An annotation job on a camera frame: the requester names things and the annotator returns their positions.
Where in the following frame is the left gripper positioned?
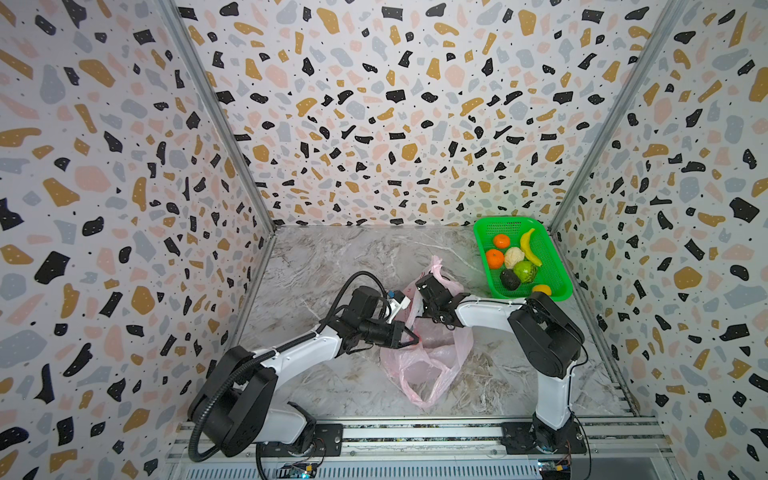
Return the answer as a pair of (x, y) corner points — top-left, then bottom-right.
(359, 320), (421, 351)

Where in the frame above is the pink plastic bag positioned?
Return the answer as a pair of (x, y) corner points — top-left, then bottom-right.
(380, 282), (474, 410)

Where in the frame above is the orange tangerine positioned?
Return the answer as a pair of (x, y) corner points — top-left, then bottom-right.
(485, 249), (505, 270)
(493, 234), (511, 250)

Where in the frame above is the dark avocado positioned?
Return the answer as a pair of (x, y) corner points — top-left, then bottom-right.
(499, 269), (522, 291)

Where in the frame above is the white cauliflower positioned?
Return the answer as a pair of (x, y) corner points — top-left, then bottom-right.
(504, 247), (526, 269)

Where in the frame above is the green lime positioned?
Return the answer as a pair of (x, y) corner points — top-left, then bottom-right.
(512, 260), (539, 284)

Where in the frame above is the yellow banana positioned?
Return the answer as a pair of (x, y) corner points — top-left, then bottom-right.
(520, 228), (542, 267)

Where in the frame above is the yellow red mango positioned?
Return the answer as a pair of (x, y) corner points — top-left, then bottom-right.
(532, 284), (553, 296)

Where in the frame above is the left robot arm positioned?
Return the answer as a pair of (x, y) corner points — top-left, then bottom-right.
(187, 286), (419, 462)

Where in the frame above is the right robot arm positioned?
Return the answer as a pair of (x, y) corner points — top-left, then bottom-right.
(416, 274), (587, 455)

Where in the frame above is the green plastic basket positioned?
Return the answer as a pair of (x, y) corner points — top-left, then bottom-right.
(474, 217), (573, 302)

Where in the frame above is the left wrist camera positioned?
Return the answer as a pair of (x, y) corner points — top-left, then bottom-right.
(387, 290), (411, 323)

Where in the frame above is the black corrugated cable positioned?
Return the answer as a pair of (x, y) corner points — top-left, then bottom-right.
(187, 271), (391, 463)

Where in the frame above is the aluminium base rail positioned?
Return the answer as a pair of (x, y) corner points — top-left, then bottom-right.
(167, 417), (684, 479)

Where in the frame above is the left corner aluminium post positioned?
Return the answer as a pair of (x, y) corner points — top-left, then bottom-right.
(156, 0), (276, 237)

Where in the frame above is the corner aluminium post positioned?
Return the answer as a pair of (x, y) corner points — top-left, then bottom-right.
(548, 0), (686, 236)
(156, 0), (276, 237)

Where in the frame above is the right corner aluminium post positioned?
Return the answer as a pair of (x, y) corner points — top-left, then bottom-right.
(548, 0), (686, 236)

